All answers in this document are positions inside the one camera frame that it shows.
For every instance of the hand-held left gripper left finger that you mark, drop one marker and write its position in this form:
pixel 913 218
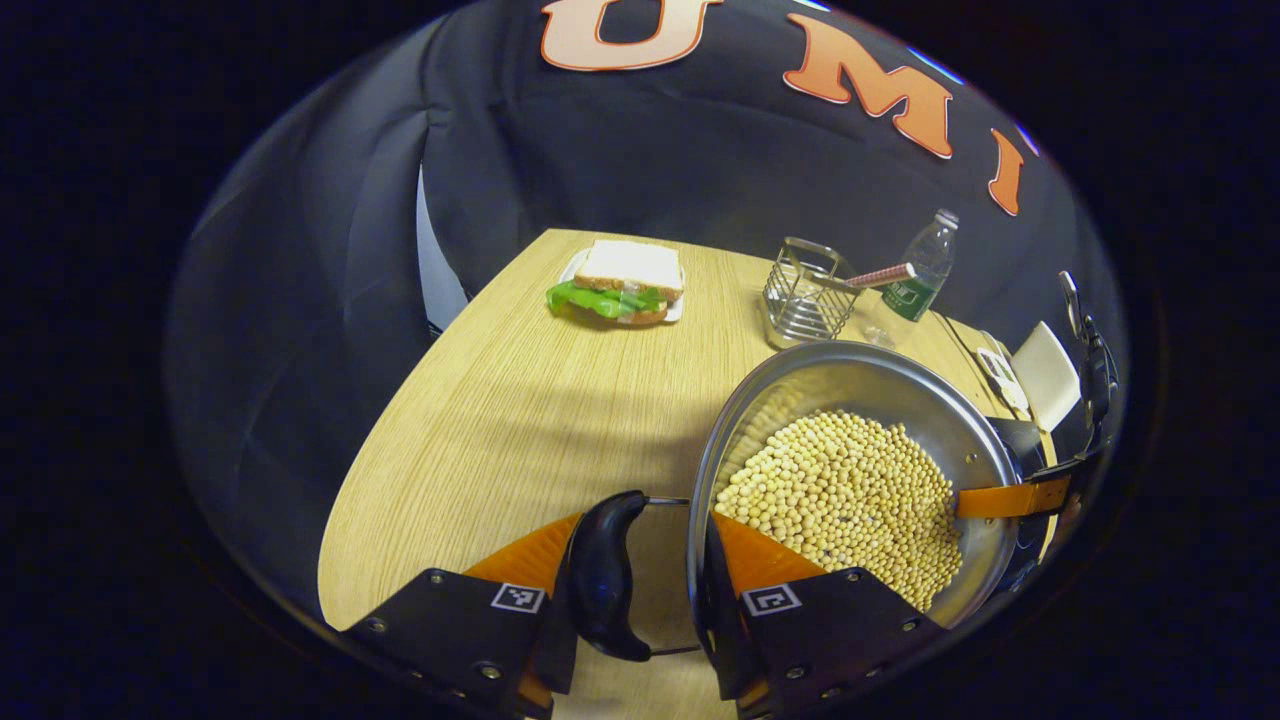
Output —
pixel 552 650

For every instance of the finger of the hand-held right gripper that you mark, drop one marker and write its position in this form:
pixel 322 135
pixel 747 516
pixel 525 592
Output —
pixel 1010 497

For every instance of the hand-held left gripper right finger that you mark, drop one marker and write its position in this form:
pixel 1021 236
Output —
pixel 722 620

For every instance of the white divided seasoning dish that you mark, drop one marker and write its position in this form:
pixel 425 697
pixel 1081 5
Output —
pixel 1000 375

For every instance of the pile of soybeans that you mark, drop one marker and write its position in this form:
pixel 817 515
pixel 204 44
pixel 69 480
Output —
pixel 850 490

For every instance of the clear plastic water bottle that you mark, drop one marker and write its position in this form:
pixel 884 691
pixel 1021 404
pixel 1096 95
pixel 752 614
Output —
pixel 925 265

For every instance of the red white striped stick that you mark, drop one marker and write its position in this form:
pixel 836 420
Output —
pixel 885 274

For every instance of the sandwich with lettuce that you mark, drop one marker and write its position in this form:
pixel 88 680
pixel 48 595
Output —
pixel 630 265

